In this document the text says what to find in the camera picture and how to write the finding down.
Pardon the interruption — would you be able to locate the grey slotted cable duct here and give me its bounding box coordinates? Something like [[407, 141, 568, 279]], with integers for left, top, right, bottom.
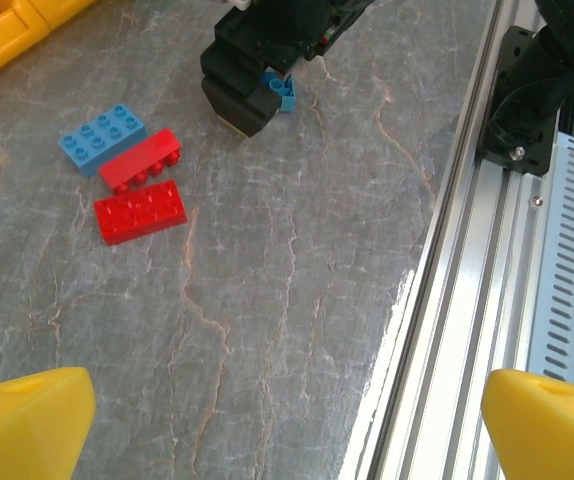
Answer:
[[525, 130, 574, 401]]

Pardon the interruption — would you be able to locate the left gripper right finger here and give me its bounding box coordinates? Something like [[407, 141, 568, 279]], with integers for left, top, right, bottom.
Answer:
[[481, 368, 574, 480]]

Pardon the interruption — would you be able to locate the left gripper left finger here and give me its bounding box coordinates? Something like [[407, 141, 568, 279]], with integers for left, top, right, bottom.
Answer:
[[0, 367, 97, 480]]

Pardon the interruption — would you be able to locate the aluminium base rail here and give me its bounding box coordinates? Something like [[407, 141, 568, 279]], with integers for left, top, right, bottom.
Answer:
[[339, 0, 561, 480]]

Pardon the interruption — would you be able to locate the red lego brick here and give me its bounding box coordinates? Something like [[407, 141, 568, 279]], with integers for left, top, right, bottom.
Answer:
[[98, 127, 184, 196], [92, 178, 189, 247]]

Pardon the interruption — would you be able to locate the blue lego brick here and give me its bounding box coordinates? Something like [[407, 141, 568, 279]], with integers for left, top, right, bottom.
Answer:
[[56, 102, 148, 180], [260, 69, 298, 114]]

